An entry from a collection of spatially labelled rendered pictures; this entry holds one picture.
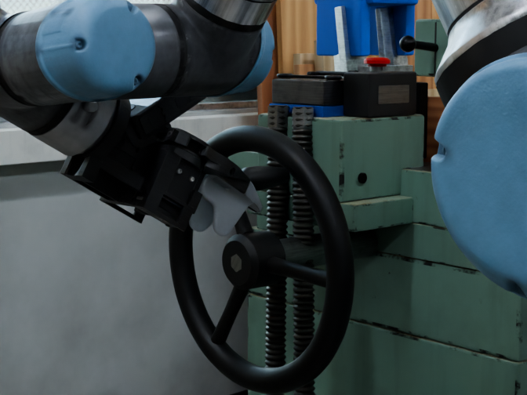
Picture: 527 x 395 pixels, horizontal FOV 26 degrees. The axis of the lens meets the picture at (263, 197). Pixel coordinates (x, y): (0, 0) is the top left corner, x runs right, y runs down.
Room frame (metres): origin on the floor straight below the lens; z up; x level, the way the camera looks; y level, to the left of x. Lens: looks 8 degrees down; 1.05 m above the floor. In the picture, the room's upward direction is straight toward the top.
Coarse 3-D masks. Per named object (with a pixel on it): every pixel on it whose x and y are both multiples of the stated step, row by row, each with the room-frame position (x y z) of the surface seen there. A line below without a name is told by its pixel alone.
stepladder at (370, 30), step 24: (336, 0) 2.36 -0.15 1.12; (360, 0) 2.32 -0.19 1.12; (384, 0) 2.34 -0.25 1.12; (408, 0) 2.40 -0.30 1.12; (336, 24) 2.35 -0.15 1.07; (360, 24) 2.32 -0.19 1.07; (384, 24) 2.45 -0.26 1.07; (408, 24) 2.44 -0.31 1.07; (336, 48) 2.36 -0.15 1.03; (360, 48) 2.32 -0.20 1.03; (384, 48) 2.45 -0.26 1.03
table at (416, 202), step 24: (240, 168) 1.50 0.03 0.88; (264, 192) 1.32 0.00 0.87; (408, 192) 1.27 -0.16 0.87; (432, 192) 1.25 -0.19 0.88; (288, 216) 1.28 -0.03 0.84; (312, 216) 1.25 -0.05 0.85; (360, 216) 1.21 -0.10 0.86; (384, 216) 1.24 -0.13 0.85; (408, 216) 1.26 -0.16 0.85; (432, 216) 1.25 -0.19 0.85
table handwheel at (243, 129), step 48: (240, 144) 1.20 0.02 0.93; (288, 144) 1.16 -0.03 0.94; (192, 240) 1.30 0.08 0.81; (240, 240) 1.19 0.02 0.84; (288, 240) 1.23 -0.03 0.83; (336, 240) 1.10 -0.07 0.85; (192, 288) 1.29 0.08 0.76; (240, 288) 1.19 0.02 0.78; (336, 288) 1.09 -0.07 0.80; (336, 336) 1.10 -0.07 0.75; (240, 384) 1.21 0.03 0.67; (288, 384) 1.15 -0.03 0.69
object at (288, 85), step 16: (272, 80) 1.32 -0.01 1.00; (288, 80) 1.30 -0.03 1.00; (304, 80) 1.28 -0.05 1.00; (320, 80) 1.27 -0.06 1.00; (336, 80) 1.28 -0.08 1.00; (352, 80) 1.26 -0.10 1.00; (368, 80) 1.25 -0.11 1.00; (384, 80) 1.26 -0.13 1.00; (400, 80) 1.28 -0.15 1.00; (272, 96) 1.32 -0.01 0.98; (288, 96) 1.30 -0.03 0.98; (304, 96) 1.28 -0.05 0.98; (320, 96) 1.26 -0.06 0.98; (336, 96) 1.27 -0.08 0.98; (352, 96) 1.26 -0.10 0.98; (368, 96) 1.25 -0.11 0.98; (384, 96) 1.26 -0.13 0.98; (400, 96) 1.28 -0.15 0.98; (320, 112) 1.26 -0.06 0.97; (336, 112) 1.27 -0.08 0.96; (352, 112) 1.26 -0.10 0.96; (368, 112) 1.25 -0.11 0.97; (384, 112) 1.26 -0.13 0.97; (400, 112) 1.28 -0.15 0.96
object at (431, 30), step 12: (420, 24) 1.42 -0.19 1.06; (432, 24) 1.40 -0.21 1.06; (420, 36) 1.41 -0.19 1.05; (432, 36) 1.40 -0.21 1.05; (444, 36) 1.39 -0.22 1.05; (444, 48) 1.39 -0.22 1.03; (420, 60) 1.41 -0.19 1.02; (432, 60) 1.40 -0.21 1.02; (420, 72) 1.41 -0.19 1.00; (432, 72) 1.40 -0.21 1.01
